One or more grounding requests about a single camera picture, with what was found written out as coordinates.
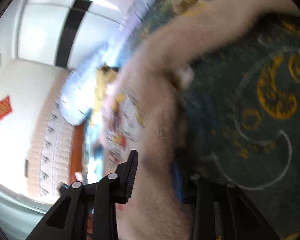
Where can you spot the white black sliding wardrobe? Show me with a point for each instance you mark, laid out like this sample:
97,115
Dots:
57,32

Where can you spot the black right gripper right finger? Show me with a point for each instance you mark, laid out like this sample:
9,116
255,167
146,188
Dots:
219,211

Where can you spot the fluffy pink yellow sweater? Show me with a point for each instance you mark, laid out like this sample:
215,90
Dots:
153,211

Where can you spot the mustard yellow knit sweater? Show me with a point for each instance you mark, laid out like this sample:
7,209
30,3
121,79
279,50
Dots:
104,76

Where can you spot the light blue floral duvet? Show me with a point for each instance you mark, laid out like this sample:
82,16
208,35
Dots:
75,97

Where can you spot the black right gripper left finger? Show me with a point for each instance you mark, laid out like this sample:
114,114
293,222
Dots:
68,217

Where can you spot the red diamond wall decoration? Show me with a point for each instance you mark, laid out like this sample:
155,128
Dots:
5,107

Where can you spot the teal floral bed sheet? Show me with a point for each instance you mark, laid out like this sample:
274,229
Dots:
240,109

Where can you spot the wooden bed frame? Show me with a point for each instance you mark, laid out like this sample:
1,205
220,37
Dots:
76,154

